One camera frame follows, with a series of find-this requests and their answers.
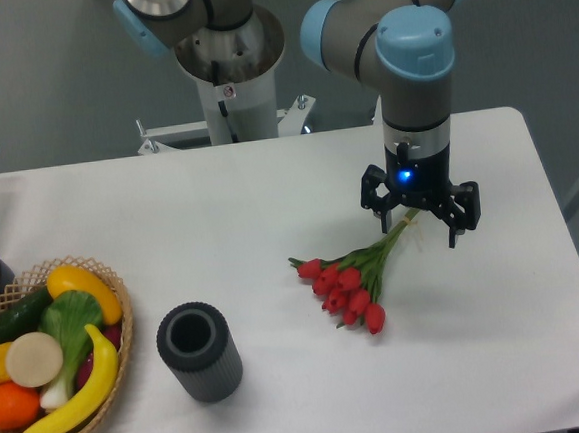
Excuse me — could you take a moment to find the beige round radish slice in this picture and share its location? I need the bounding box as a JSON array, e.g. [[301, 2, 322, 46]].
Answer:
[[5, 332, 64, 388]]

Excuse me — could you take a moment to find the dark grey ribbed vase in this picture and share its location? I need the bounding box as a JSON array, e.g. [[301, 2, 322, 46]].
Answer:
[[156, 301, 244, 404]]

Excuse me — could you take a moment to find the red tulip bouquet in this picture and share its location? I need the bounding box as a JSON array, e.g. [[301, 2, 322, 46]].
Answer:
[[288, 208, 419, 335]]

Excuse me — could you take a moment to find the green cucumber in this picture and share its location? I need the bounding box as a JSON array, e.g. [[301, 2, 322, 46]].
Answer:
[[0, 287, 52, 344]]

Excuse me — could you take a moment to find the dark red vegetable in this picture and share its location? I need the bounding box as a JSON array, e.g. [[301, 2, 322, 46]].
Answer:
[[75, 323, 122, 391]]

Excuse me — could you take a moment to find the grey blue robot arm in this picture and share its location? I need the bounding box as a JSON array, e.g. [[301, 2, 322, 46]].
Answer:
[[112, 0, 481, 240]]

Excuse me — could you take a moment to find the yellow banana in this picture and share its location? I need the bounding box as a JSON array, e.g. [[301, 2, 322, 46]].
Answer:
[[23, 324, 119, 433]]

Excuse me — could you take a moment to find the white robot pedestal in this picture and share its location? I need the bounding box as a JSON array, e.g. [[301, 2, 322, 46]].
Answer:
[[136, 4, 316, 155]]

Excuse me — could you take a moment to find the woven wicker basket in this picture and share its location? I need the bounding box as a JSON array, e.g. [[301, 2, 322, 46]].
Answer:
[[0, 256, 134, 433]]

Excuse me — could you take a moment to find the orange fruit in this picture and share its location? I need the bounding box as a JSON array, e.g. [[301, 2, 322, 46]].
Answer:
[[0, 382, 41, 432]]

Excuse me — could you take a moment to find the green bok choy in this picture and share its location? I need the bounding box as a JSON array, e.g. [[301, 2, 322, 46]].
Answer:
[[38, 290, 103, 412]]

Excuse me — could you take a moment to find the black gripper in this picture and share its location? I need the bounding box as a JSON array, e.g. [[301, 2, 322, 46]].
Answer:
[[360, 122, 481, 249]]

